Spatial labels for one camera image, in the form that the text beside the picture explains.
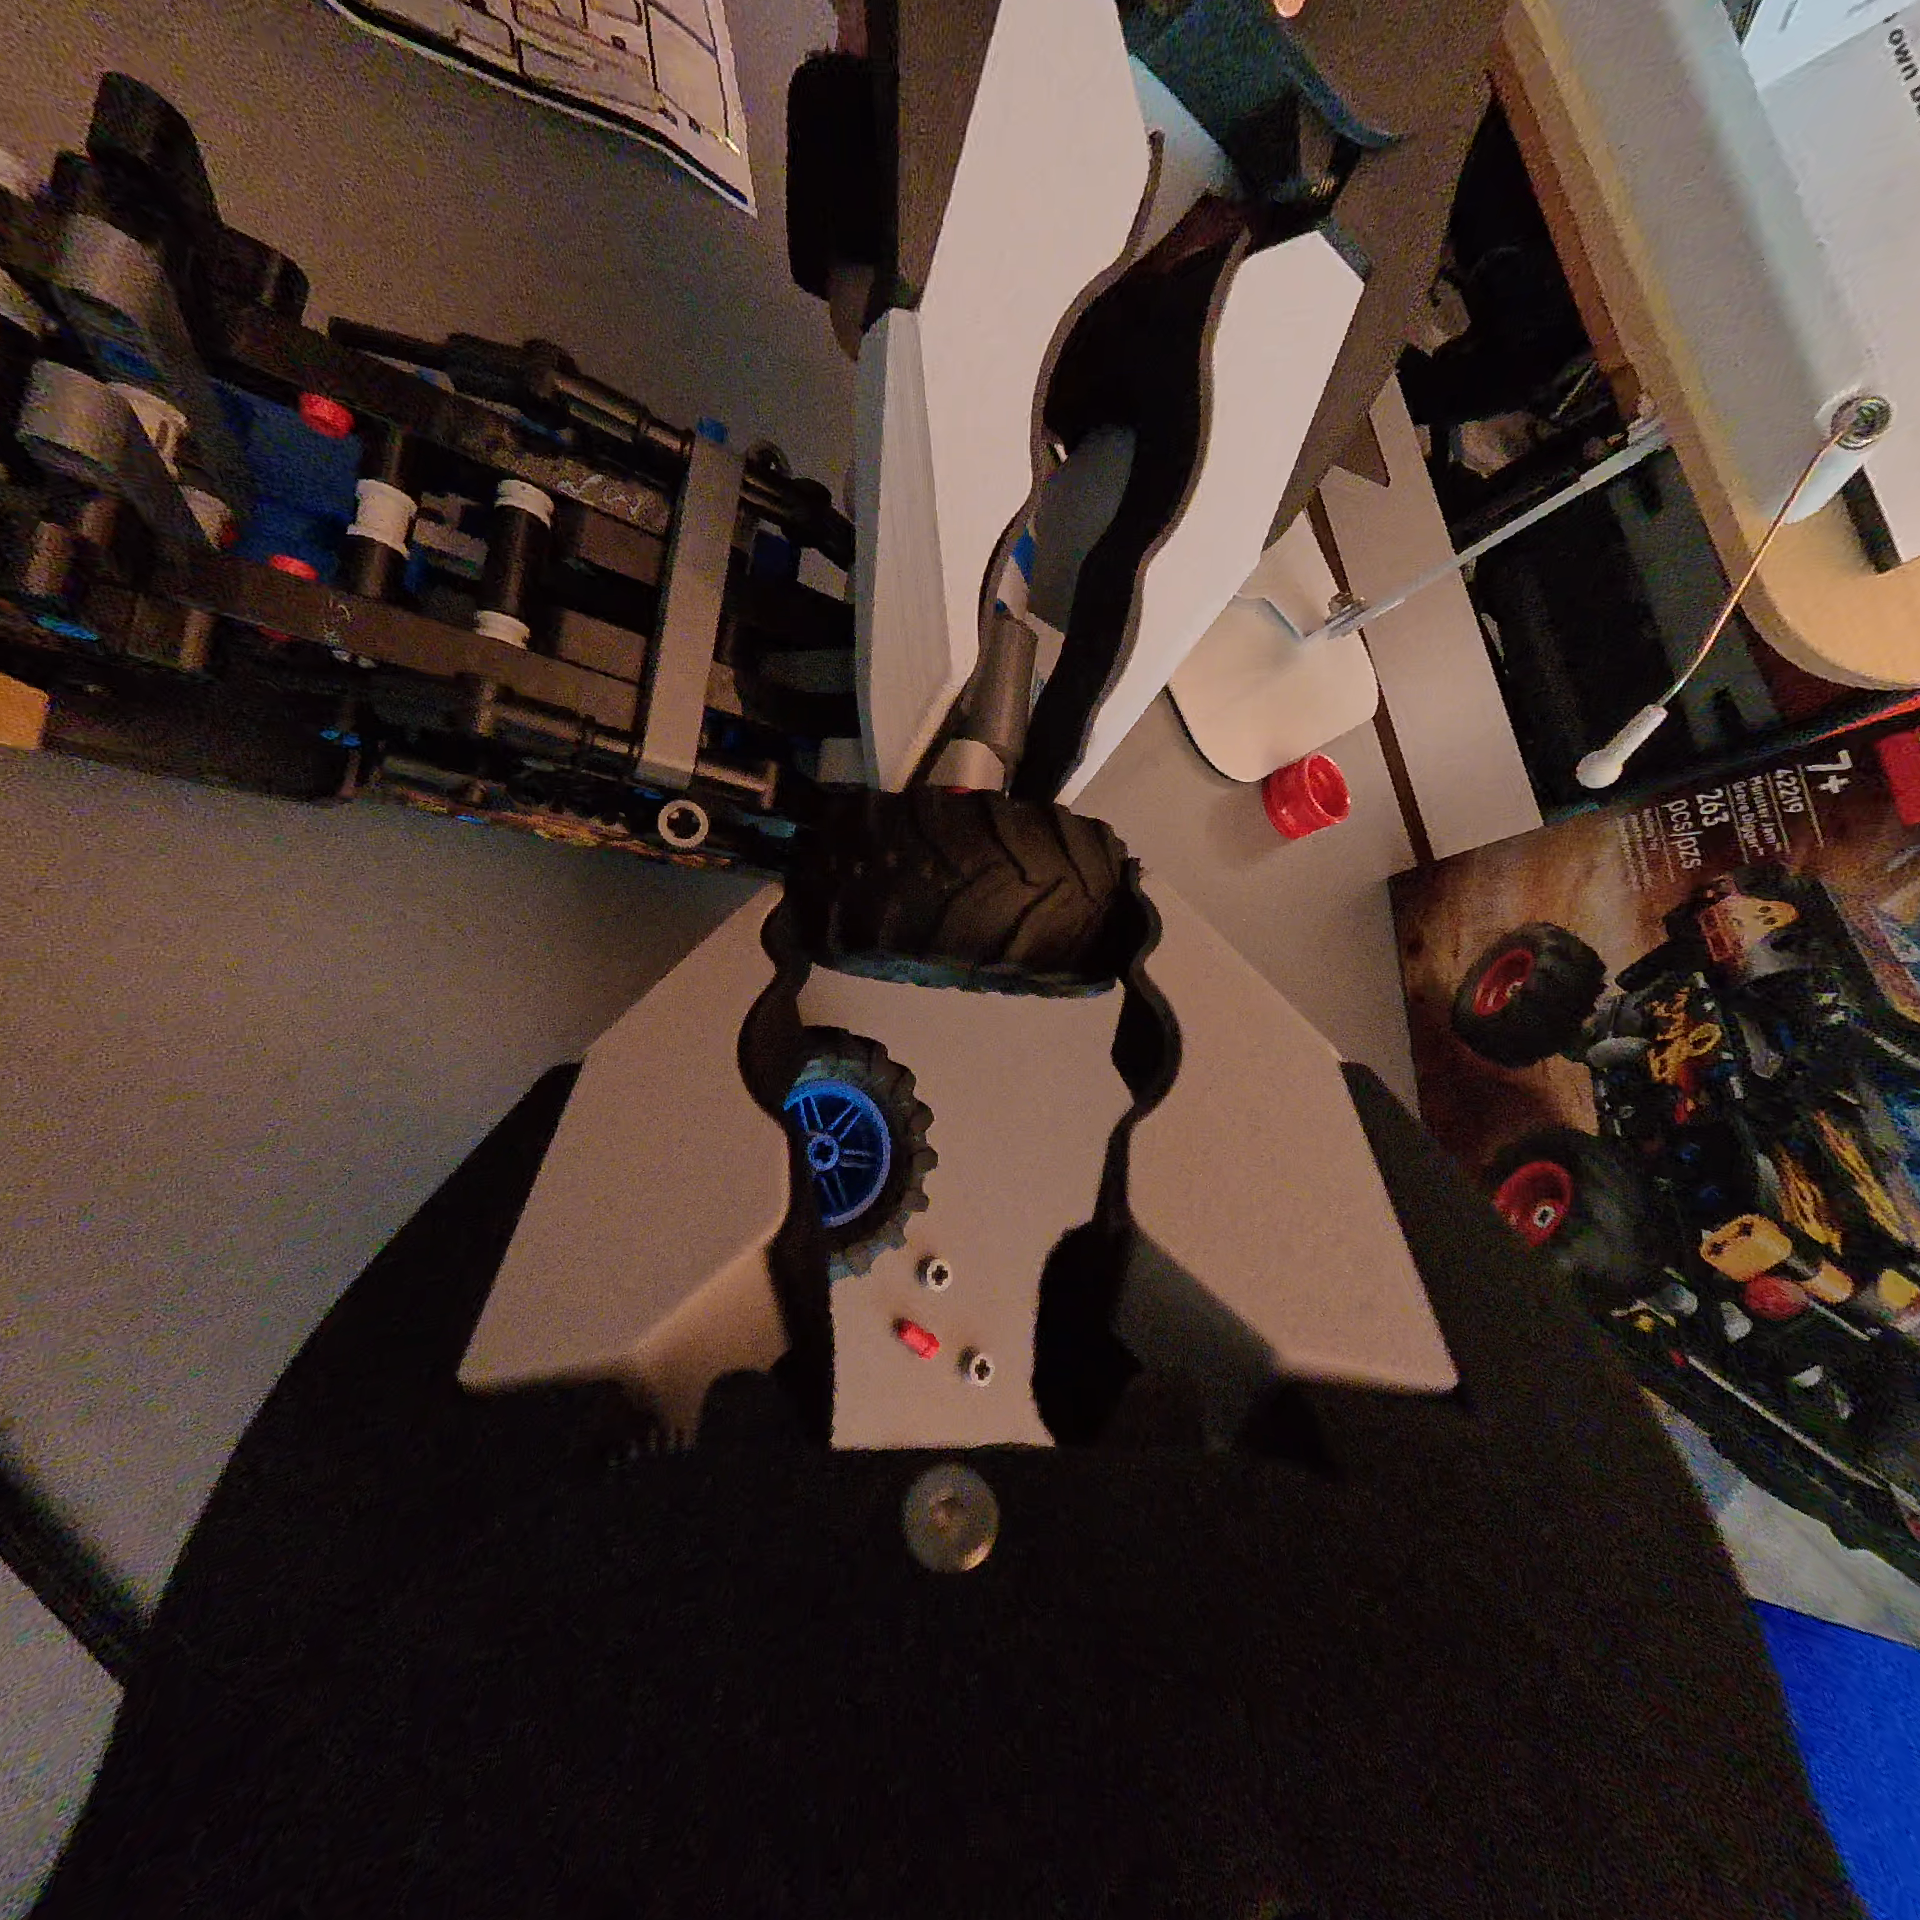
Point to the black toy wheel red rim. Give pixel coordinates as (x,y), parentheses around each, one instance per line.
(975,885)

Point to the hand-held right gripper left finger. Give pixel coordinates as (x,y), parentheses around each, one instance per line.
(645,1201)

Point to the grey desk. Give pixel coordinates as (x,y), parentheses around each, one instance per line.
(301,1051)

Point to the black toy wheel blue rim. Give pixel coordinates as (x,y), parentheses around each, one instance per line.
(841,1148)

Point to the small red pin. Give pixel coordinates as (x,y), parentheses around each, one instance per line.
(917,1338)

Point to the raised white wooden-edged platform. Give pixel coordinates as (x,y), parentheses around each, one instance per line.
(1725,300)

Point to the white base metal stand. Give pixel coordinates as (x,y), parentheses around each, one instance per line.
(1274,705)

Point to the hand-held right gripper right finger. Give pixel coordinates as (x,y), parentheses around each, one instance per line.
(1274,1201)

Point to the printed toy truck box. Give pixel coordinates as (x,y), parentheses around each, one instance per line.
(1651,931)

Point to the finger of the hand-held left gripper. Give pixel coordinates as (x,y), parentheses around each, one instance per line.
(975,224)
(1274,390)

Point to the toy brick monster truck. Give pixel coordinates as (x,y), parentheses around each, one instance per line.
(450,494)

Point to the blue storage bin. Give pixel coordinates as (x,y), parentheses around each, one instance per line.
(1860,1770)

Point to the white sticker sheet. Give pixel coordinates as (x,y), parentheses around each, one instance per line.
(660,60)

